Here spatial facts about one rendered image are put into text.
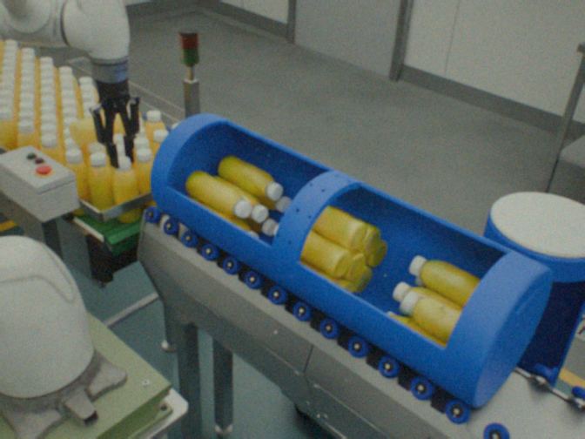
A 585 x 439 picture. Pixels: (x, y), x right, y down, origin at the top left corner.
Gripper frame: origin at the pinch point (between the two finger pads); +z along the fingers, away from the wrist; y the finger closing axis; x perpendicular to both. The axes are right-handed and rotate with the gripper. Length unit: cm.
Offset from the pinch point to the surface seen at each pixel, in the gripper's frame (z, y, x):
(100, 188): 10.0, -5.4, 3.3
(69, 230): 22.8, -13.0, 9.2
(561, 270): 10, 50, -99
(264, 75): 110, 274, 211
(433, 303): -3, 4, -91
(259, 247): 0, -4, -54
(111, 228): 20.0, -6.5, -1.5
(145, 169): 6.0, 5.3, -2.3
